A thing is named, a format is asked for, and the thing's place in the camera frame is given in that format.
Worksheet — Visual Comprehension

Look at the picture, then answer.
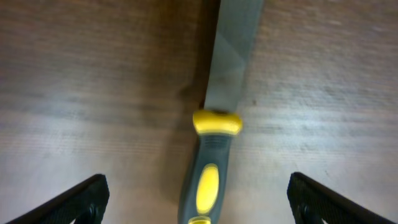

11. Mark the yellow black handled file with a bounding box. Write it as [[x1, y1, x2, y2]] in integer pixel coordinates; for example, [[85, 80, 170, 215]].
[[177, 0, 264, 224]]

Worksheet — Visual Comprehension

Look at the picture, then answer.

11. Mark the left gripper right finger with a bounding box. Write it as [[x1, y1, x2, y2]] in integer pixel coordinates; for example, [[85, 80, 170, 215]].
[[287, 172, 394, 224]]

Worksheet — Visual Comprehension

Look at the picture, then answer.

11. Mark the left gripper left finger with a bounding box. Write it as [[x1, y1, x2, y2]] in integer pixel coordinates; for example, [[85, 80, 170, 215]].
[[7, 174, 109, 224]]

